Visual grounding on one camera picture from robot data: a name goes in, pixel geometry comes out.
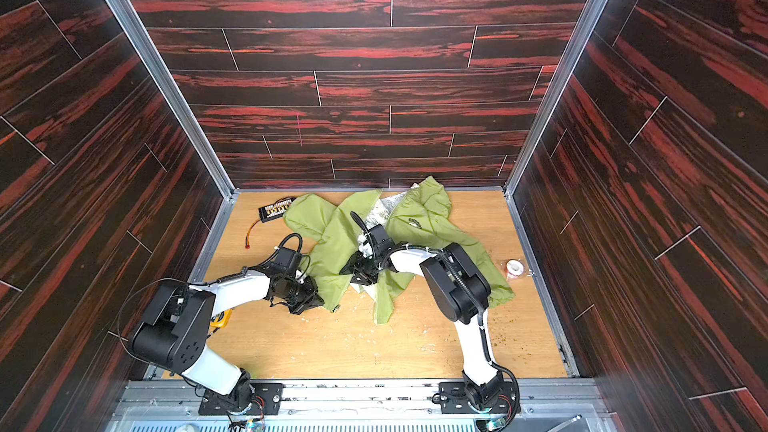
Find green jacket with cartoon print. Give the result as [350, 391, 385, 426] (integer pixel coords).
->
[284, 177, 515, 311]

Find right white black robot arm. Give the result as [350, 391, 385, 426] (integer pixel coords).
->
[340, 226, 519, 417]

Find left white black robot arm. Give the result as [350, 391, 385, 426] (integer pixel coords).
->
[126, 248, 324, 410]

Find small white tape roll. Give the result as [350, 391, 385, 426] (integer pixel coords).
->
[505, 259, 527, 280]

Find black battery pack with wires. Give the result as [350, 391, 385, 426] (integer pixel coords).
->
[244, 196, 296, 249]

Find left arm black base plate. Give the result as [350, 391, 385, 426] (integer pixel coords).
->
[198, 381, 284, 416]

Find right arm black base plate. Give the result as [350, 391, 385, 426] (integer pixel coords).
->
[431, 381, 521, 415]

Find metal front rail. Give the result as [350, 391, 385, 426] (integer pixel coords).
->
[105, 379, 619, 431]

